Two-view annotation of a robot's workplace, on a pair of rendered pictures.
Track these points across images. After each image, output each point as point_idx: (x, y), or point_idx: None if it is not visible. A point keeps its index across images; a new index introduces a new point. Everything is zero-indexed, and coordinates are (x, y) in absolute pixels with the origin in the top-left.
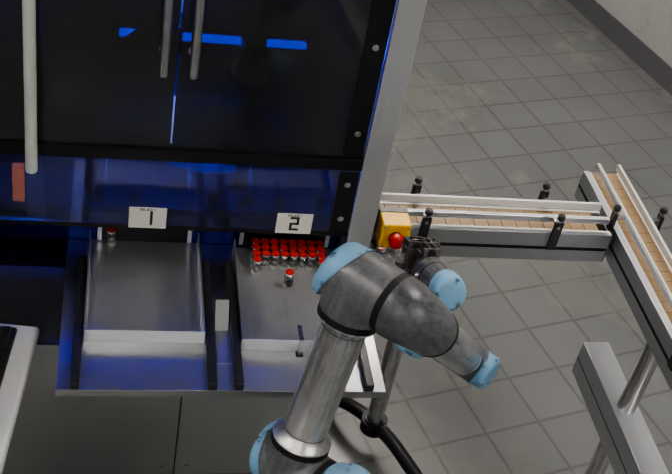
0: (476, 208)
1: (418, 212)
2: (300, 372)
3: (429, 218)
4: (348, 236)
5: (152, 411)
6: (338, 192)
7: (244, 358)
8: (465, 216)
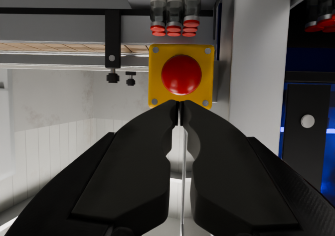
0: (51, 51)
1: (126, 64)
2: None
3: (109, 67)
4: (283, 71)
5: None
6: (316, 188)
7: None
8: (57, 59)
